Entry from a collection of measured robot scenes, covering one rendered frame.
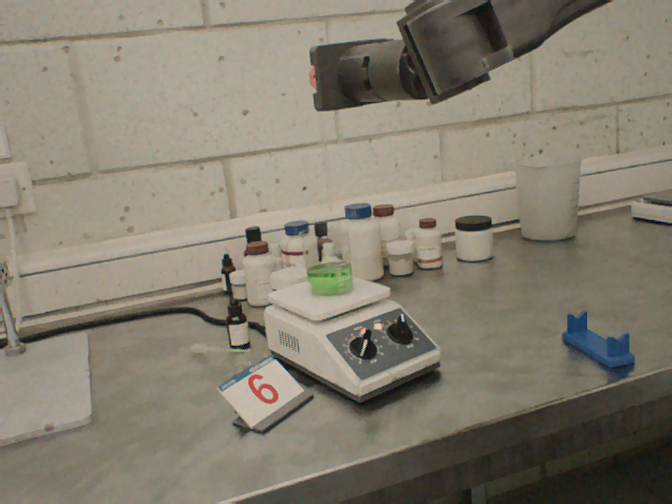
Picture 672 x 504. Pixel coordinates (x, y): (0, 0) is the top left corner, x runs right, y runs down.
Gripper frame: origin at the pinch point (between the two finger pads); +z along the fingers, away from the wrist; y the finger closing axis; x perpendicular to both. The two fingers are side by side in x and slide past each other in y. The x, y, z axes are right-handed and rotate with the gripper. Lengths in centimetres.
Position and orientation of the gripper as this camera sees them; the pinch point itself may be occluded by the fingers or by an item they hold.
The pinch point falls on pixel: (316, 77)
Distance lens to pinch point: 80.5
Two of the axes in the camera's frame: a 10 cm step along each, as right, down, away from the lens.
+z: -5.2, -1.7, 8.3
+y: -8.5, 2.3, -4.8
